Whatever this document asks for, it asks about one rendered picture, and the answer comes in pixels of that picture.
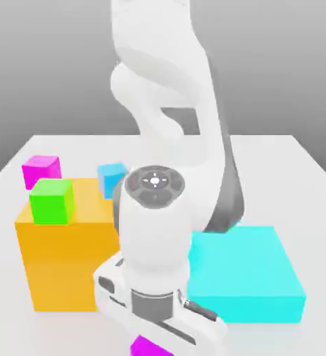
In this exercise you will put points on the large cyan box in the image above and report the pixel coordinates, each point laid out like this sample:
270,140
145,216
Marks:
243,272

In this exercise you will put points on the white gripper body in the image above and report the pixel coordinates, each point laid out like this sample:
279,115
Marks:
207,332

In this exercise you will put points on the small purple cube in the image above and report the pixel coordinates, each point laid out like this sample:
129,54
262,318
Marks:
146,349

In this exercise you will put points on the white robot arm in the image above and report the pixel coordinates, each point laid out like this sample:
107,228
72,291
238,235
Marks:
154,236

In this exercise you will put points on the large orange box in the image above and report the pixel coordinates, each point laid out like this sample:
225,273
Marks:
68,250

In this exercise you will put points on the small green cube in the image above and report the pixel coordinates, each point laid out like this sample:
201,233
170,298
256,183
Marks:
51,205

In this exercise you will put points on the small magenta cube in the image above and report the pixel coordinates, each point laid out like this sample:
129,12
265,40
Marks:
39,169

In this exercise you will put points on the small blue cube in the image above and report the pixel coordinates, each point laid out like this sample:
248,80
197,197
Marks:
109,178

